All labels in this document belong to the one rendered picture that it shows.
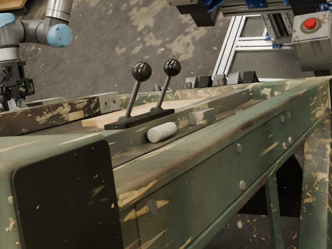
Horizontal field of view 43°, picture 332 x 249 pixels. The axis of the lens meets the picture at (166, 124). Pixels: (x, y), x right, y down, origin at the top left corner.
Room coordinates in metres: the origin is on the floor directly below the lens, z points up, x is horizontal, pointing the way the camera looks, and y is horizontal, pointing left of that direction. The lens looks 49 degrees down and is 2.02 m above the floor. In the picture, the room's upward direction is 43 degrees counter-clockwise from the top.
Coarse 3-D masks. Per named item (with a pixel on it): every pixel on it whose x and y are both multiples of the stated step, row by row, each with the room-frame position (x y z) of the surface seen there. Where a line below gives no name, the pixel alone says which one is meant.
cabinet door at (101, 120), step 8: (144, 104) 1.10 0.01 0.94; (152, 104) 1.05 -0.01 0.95; (168, 104) 0.99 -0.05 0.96; (176, 104) 0.95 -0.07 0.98; (184, 104) 0.91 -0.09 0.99; (120, 112) 0.99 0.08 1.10; (136, 112) 0.93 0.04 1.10; (144, 112) 0.90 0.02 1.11; (88, 120) 0.93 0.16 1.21; (96, 120) 0.91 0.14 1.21; (104, 120) 0.89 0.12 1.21; (112, 120) 0.87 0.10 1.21
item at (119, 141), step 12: (216, 96) 0.78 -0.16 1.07; (228, 96) 0.76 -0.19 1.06; (240, 96) 0.79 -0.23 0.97; (180, 108) 0.68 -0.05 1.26; (192, 108) 0.66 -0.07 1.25; (204, 108) 0.68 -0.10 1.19; (216, 108) 0.71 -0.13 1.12; (228, 108) 0.74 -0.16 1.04; (156, 120) 0.59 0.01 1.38; (168, 120) 0.60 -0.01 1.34; (180, 120) 0.62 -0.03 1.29; (108, 132) 0.54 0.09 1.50; (120, 132) 0.53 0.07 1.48; (132, 132) 0.54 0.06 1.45; (144, 132) 0.56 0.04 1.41; (120, 144) 0.52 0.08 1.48; (132, 144) 0.53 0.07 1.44
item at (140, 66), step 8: (136, 64) 0.59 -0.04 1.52; (144, 64) 0.58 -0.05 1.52; (136, 72) 0.58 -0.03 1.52; (144, 72) 0.57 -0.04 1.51; (136, 80) 0.58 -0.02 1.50; (144, 80) 0.57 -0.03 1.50; (136, 88) 0.58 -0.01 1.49; (128, 104) 0.58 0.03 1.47; (128, 112) 0.58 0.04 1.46; (120, 120) 0.58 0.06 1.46; (128, 120) 0.57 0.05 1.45
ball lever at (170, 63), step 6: (168, 60) 0.64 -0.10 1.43; (174, 60) 0.63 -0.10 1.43; (168, 66) 0.63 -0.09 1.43; (174, 66) 0.62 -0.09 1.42; (180, 66) 0.63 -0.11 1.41; (168, 72) 0.63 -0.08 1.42; (174, 72) 0.62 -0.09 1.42; (168, 78) 0.63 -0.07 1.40; (162, 90) 0.63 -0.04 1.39; (162, 96) 0.63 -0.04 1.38; (162, 102) 0.63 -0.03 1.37; (156, 108) 0.63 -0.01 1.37; (162, 108) 0.63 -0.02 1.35
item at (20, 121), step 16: (96, 96) 1.20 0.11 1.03; (112, 96) 1.23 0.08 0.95; (16, 112) 1.04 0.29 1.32; (32, 112) 1.06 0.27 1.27; (48, 112) 1.09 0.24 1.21; (64, 112) 1.11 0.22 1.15; (96, 112) 1.16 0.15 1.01; (0, 128) 1.00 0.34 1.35; (16, 128) 1.02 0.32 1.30; (32, 128) 1.03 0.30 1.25
